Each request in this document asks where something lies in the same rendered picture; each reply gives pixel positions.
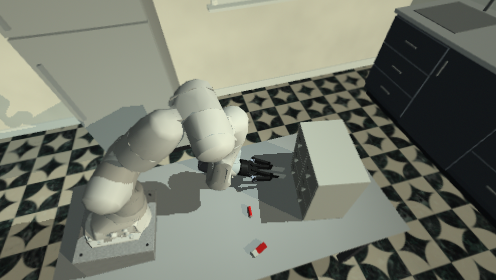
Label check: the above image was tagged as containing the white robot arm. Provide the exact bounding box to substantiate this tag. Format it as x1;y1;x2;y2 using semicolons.
82;79;248;248

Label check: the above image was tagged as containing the small grey chest of drawers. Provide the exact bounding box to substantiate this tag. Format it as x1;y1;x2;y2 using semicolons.
299;119;371;221

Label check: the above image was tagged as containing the grey drawer front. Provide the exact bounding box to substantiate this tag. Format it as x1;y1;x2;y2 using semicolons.
291;155;299;189
297;126;308;165
294;142;303;178
304;153;318;197
300;169;312;209
297;182;307;218

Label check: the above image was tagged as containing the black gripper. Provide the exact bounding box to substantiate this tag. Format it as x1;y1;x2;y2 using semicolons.
237;156;286;182

